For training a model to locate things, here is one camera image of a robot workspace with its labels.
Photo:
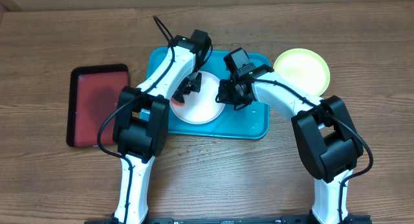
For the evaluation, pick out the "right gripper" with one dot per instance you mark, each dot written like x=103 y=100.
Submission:
x=228 y=99

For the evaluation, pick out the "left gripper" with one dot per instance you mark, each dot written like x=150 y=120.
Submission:
x=195 y=87

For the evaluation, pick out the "white pink plate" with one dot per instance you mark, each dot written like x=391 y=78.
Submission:
x=201 y=108

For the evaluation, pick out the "red green sponge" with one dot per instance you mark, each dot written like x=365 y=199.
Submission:
x=178 y=102

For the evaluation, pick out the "yellow-green plate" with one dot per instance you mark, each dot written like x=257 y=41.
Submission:
x=304 y=69

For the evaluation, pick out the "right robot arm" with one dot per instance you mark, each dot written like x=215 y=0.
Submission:
x=326 y=138

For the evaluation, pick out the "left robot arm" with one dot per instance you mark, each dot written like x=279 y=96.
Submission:
x=142 y=118

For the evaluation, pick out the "teal plastic tray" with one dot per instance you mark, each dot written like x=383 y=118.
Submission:
x=252 y=122

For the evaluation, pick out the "red black small tray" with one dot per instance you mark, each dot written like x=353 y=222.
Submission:
x=93 y=96

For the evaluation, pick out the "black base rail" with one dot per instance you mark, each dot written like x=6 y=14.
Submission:
x=286 y=219

